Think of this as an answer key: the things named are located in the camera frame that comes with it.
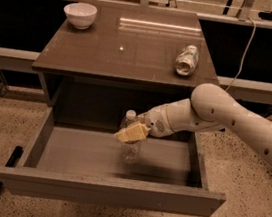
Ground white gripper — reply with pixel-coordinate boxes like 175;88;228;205
112;98;179;151

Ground clear plastic water bottle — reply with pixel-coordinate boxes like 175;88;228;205
120;110;141;164

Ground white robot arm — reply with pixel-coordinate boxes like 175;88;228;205
115;83;272;168

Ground open grey top drawer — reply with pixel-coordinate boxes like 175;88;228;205
0;107;226;217

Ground grey cabinet with counter top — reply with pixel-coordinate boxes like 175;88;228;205
33;1;218;132

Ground crushed can lying sideways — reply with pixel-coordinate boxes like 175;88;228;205
174;45;199;76

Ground white ceramic bowl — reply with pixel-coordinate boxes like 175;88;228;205
63;2;97;30

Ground white cable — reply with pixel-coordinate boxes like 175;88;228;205
224;15;259;95

